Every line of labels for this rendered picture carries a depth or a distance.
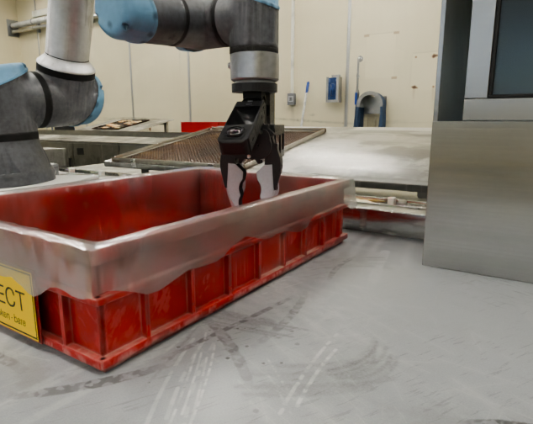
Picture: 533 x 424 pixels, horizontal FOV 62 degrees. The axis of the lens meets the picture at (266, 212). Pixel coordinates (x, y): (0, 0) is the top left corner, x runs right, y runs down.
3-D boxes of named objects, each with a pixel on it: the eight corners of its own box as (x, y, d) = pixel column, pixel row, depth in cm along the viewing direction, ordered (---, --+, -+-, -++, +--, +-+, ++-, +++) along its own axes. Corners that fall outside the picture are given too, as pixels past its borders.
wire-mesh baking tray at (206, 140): (112, 161, 138) (111, 156, 138) (212, 130, 177) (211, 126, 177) (242, 171, 112) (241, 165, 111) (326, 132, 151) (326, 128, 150)
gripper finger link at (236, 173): (250, 214, 76) (258, 161, 74) (239, 221, 71) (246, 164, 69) (234, 210, 77) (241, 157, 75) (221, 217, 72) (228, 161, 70)
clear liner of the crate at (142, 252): (-92, 288, 50) (-107, 202, 48) (199, 214, 89) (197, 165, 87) (98, 384, 32) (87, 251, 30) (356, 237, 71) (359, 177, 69)
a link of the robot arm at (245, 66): (271, 50, 63) (218, 52, 66) (271, 82, 64) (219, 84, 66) (284, 56, 70) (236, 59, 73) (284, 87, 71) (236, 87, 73)
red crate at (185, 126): (180, 134, 489) (179, 121, 486) (199, 133, 519) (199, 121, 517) (218, 134, 465) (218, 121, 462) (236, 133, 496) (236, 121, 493)
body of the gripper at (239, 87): (286, 160, 75) (286, 86, 72) (271, 164, 67) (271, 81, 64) (243, 159, 77) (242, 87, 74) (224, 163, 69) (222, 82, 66)
